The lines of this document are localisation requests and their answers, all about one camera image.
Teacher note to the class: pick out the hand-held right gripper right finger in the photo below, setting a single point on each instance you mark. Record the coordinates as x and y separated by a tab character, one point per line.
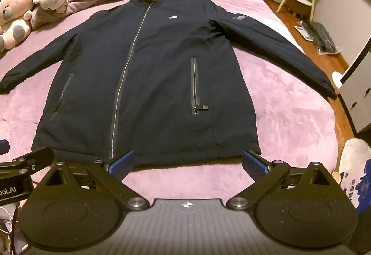
255	164

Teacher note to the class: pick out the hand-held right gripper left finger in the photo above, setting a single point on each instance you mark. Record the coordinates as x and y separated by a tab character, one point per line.
123	164

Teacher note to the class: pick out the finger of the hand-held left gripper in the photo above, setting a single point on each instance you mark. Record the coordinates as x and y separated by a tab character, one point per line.
3	146
34	156

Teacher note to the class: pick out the dark navy zip jacket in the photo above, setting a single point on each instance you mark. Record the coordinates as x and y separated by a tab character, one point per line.
162	84

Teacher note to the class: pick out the white round object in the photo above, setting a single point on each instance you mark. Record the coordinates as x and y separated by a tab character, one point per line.
337	78

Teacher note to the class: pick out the white cabinet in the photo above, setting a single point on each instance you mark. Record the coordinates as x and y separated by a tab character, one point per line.
356	98

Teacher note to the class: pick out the white teddy bear plush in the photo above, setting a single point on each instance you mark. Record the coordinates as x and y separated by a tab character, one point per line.
14	14

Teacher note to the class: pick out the white paper sheet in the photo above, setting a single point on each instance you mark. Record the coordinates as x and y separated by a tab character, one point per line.
301	32

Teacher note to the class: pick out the black keyboard in plastic bag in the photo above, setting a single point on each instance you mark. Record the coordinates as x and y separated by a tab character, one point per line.
321	36

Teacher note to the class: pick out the round basket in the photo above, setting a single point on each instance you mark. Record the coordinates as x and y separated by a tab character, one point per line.
298	4

